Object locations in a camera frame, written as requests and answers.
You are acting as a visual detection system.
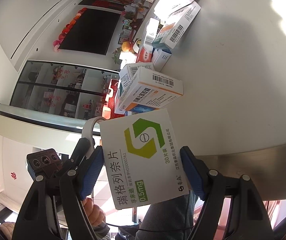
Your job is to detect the white green logo medicine box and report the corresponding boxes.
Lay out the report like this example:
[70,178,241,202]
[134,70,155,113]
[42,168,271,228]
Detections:
[100,109,188,210]

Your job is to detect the orange blue head medicine box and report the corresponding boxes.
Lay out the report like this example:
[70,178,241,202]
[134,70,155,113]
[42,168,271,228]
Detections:
[115,67,183,113]

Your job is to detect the white teal triangle medicine box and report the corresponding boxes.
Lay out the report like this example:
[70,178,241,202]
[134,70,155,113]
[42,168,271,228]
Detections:
[119,62,154,94]

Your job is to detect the red white Daktarin box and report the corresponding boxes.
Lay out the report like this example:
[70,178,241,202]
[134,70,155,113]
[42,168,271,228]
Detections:
[136,47,153,63]

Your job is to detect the person left hand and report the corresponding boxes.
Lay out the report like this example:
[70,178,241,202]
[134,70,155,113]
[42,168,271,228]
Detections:
[82,197,106,226]

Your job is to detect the white tape roll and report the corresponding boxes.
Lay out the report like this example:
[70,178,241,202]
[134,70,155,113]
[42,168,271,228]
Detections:
[82,116,106,159]

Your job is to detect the potted green plant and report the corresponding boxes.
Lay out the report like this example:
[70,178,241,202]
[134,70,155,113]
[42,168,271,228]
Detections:
[113,47,122,65]

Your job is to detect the orange fruit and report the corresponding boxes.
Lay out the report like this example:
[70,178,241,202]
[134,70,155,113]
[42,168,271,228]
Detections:
[121,41,133,53]

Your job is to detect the white blue stripe medicine box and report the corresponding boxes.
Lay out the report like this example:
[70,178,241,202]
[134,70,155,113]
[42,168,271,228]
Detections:
[151,49,172,72]

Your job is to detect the white small barcode box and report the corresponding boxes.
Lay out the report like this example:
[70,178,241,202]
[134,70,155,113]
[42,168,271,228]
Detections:
[142,18,159,48]

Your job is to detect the green orange cefixime medicine box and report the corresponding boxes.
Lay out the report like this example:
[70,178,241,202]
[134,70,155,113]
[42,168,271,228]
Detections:
[152,2,201,49]

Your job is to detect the black wall television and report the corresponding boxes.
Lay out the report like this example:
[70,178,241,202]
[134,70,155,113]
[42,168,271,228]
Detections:
[59,9,120,55]

